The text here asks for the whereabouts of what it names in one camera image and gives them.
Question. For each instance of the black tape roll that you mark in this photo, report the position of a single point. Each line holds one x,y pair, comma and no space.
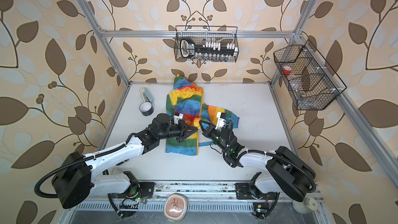
146,108

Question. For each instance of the rainbow striped jacket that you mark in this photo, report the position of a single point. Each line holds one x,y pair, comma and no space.
186,101

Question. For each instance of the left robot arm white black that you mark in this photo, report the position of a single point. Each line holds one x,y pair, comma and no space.
82,176

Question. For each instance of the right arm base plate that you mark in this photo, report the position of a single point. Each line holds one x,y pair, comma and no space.
248,191

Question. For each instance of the white round container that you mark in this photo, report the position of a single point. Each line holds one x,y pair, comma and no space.
307,206

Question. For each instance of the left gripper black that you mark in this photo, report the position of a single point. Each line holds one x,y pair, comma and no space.
184,132

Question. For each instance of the pink round timer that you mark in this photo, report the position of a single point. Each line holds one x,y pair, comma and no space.
175,207

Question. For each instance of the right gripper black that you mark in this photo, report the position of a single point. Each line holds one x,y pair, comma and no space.
208,131

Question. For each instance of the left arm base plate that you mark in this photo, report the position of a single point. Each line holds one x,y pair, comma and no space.
137,190

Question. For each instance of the wire basket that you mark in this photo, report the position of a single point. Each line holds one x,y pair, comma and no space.
223,34
315,84

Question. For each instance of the right wire basket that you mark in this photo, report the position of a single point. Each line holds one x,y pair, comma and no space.
315,84

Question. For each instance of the black socket set rail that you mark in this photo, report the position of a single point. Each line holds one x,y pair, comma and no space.
204,49

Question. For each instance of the back wire basket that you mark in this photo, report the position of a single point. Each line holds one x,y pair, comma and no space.
223,34

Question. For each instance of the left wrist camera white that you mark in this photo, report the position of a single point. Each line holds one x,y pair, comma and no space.
177,118

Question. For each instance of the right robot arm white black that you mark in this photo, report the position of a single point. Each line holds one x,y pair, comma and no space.
288,173

